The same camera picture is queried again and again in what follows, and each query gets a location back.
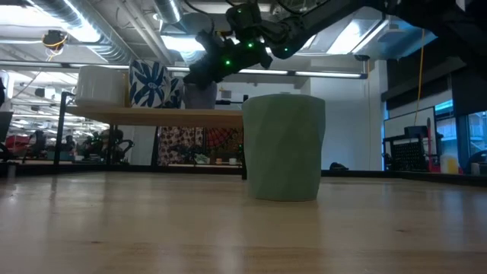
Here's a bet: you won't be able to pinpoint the silver spiral air duct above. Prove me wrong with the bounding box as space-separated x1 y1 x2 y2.
30 0 140 65
151 0 183 24

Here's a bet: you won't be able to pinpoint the black aluminium table frame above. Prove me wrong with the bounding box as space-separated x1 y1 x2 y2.
0 161 487 187

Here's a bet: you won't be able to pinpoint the white mug blue flower print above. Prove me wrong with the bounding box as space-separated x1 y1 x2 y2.
128 59 173 110

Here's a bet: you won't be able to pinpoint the purple faceted mug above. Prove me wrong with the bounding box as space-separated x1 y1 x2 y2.
183 81 218 110

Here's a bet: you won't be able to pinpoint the black wire cart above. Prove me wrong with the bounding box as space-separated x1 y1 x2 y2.
382 126 441 173

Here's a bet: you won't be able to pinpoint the yellow container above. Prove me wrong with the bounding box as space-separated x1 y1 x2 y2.
440 154 460 175

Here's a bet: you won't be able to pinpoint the yellow hanging cable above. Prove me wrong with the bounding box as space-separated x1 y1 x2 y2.
412 28 429 117

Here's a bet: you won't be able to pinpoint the plain white mug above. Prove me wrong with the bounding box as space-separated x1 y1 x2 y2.
75 65 129 108

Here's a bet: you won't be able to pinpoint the long ceiling light strip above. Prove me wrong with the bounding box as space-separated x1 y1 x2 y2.
0 59 369 80

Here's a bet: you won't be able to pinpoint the green faceted mug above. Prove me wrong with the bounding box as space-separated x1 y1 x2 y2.
241 93 327 202

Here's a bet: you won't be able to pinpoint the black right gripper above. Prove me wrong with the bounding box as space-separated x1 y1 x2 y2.
182 29 274 91

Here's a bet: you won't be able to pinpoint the wooden shelf black legs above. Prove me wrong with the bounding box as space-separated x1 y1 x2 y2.
52 91 249 181

